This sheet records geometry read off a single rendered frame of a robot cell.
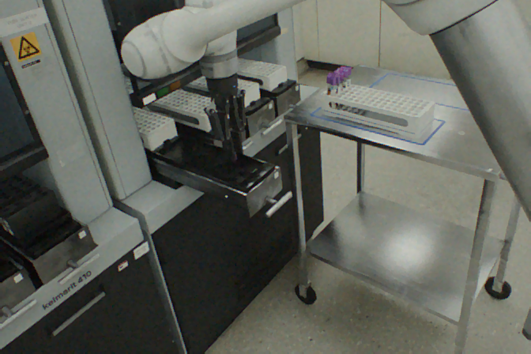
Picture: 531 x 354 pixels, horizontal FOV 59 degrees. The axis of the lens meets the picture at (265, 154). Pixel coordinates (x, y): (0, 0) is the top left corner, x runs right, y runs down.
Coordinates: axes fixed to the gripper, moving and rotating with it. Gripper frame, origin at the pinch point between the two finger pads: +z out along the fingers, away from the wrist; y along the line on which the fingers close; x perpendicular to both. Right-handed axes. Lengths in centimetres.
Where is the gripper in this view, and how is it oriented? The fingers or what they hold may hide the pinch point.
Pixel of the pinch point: (232, 145)
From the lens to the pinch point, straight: 121.5
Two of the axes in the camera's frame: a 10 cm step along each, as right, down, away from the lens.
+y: -6.0, 4.8, -6.4
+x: 7.9, 2.5, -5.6
